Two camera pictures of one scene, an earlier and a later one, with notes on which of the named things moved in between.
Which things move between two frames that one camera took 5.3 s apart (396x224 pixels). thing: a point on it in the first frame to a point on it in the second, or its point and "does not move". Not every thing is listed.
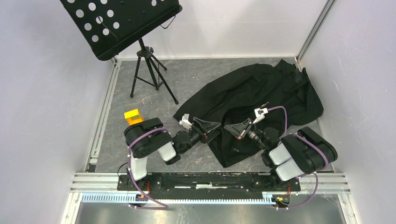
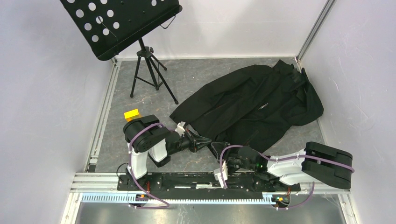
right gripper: x=244 y=127 to x=219 y=147
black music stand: x=106 y=27 does not move
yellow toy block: x=133 y=116 does not move
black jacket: x=233 y=97 does not move
